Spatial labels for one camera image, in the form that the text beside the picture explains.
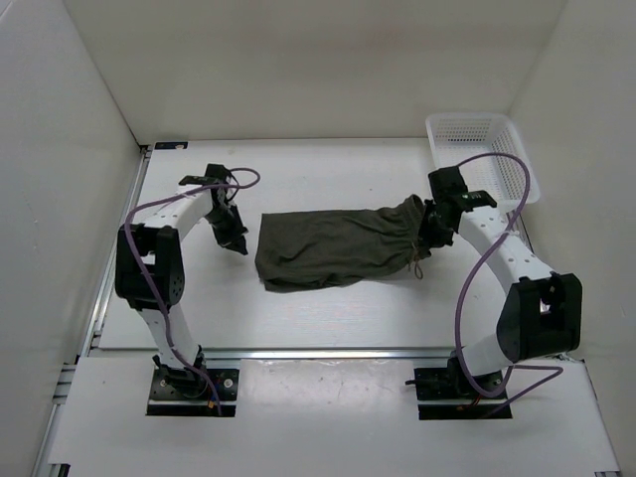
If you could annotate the aluminium left side rail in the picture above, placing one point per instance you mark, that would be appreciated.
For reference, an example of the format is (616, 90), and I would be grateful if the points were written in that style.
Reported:
(77, 204)

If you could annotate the aluminium front rail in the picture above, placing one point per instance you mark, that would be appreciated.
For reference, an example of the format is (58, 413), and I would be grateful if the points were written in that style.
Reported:
(400, 353)

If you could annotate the white perforated plastic basket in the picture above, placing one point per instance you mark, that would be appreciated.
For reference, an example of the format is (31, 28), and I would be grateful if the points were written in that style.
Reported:
(454, 137)

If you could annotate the aluminium rail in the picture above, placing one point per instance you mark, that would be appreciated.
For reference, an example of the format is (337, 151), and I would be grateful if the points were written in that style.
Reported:
(400, 353)
(77, 204)
(519, 228)

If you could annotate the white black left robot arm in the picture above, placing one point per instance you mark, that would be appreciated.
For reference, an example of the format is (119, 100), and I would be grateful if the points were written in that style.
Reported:
(150, 272)

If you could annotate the olive green shorts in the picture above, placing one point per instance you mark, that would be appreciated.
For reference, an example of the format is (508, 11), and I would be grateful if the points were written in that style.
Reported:
(301, 251)

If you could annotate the dark corner label sticker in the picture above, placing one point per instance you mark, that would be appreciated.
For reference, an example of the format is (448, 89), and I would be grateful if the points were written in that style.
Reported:
(171, 145)

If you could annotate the aluminium right side rail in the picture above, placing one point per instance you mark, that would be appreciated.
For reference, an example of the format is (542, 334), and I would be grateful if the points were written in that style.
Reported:
(519, 228)

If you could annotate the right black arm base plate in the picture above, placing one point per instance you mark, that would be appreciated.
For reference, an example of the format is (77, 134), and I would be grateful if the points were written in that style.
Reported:
(443, 395)

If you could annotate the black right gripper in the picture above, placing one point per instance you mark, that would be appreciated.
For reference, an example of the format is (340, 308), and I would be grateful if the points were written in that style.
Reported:
(426, 236)

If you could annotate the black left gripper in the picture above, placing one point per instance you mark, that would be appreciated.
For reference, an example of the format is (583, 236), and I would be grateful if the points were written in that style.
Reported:
(233, 239)

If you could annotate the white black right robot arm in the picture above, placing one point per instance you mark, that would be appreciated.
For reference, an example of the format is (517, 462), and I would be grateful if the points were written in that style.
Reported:
(541, 315)

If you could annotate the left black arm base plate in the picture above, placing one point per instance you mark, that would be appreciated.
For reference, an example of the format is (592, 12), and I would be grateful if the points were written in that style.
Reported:
(167, 398)

